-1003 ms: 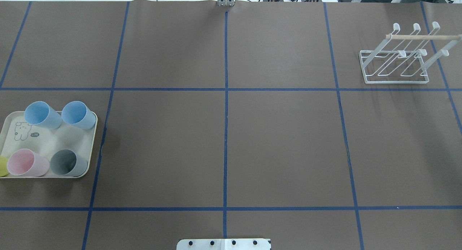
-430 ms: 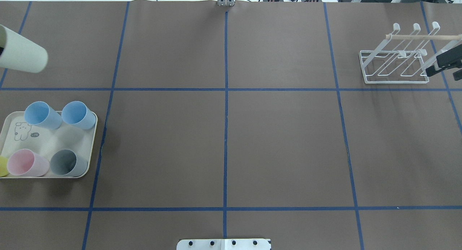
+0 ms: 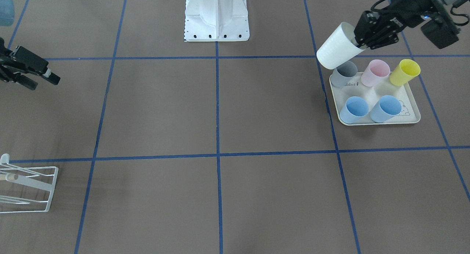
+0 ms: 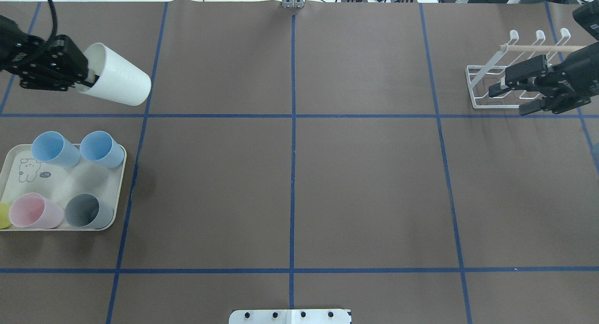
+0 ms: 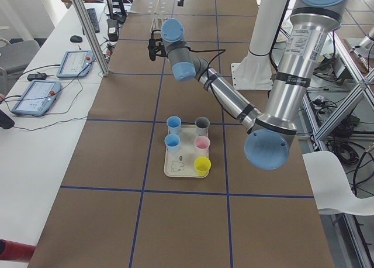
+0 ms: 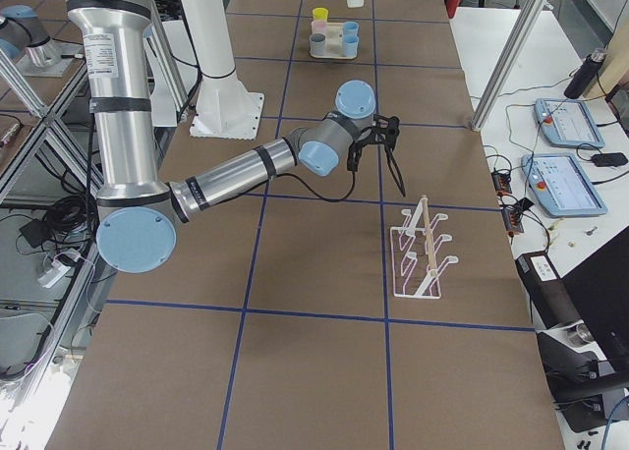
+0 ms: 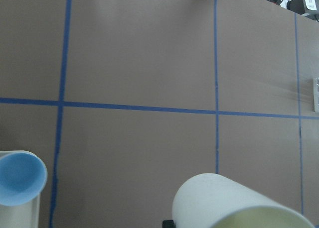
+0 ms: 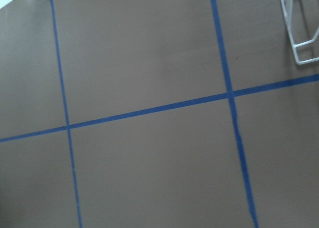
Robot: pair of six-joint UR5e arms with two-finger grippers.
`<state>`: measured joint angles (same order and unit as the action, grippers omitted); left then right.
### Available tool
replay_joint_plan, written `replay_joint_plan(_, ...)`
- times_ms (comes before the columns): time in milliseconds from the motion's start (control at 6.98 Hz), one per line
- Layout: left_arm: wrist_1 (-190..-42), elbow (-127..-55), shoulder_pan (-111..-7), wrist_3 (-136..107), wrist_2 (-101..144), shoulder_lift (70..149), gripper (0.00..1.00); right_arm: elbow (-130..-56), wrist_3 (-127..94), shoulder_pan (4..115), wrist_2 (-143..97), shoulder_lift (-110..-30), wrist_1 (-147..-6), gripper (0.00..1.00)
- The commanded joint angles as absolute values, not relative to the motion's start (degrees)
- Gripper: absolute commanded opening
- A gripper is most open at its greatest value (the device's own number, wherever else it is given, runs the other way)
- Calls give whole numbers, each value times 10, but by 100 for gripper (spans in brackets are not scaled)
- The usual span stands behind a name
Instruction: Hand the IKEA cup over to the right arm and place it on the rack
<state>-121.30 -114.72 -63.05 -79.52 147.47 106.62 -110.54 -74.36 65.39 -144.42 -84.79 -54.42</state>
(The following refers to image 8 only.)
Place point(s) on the white wire cup rack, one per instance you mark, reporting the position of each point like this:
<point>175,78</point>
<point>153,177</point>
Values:
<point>301,20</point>

